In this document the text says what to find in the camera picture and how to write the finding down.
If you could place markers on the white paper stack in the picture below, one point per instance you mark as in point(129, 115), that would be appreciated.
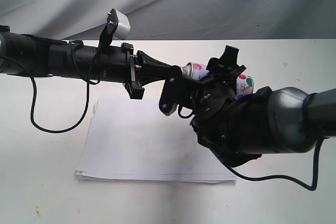
point(133, 140)

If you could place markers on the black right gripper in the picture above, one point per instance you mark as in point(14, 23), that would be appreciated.
point(236, 130)

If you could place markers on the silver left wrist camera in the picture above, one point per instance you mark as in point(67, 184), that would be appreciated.
point(117, 25)

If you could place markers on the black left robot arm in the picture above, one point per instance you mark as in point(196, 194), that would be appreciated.
point(44, 57)

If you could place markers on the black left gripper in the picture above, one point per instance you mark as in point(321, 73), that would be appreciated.
point(117, 64)

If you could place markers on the white backdrop cloth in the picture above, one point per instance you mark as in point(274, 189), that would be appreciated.
point(174, 19)

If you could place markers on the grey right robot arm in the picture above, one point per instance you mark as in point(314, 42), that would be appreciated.
point(297, 119)

